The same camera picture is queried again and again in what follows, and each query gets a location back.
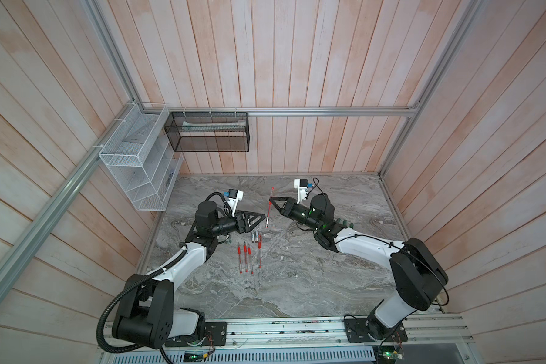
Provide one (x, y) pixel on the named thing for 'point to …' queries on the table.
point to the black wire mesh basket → (208, 131)
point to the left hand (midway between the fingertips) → (261, 219)
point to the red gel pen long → (249, 253)
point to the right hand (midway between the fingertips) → (268, 200)
